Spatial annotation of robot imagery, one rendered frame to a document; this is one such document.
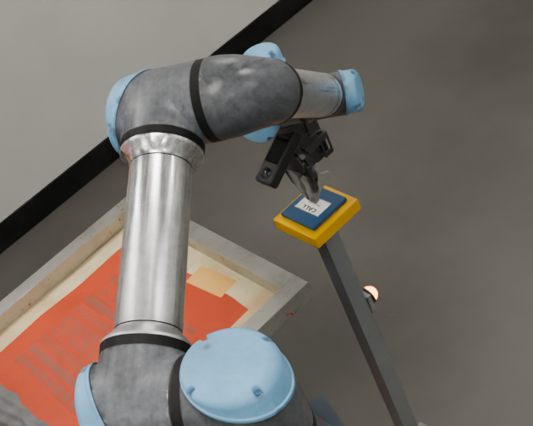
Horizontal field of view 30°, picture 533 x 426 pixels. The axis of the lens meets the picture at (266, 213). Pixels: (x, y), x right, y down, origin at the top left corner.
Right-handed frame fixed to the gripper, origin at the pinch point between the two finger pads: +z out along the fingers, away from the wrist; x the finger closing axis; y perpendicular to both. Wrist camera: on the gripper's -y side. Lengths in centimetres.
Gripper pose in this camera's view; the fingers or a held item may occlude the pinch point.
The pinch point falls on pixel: (310, 199)
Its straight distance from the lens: 200.2
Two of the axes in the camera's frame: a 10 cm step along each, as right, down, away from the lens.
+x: -6.4, -3.0, 7.1
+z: 3.3, 7.2, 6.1
